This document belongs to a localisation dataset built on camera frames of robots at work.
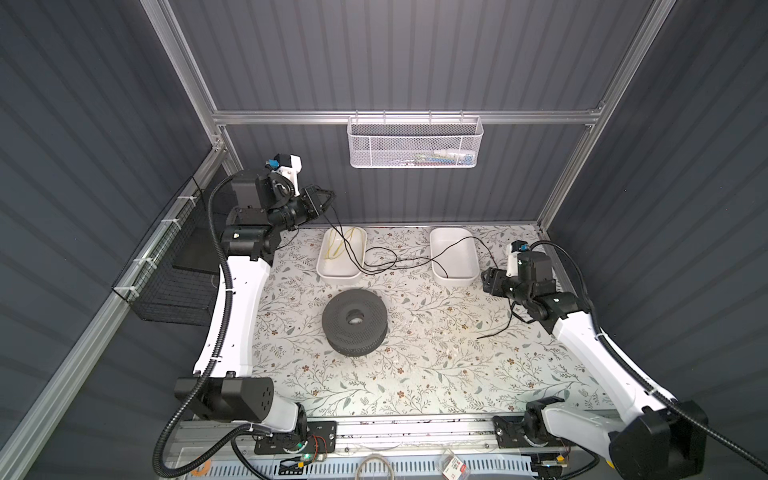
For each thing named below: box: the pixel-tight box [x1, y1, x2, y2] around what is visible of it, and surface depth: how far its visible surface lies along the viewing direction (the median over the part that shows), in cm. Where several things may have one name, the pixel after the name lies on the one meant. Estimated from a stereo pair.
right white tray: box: [430, 228, 480, 287], surface depth 107 cm
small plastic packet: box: [437, 448, 470, 480], surface depth 69 cm
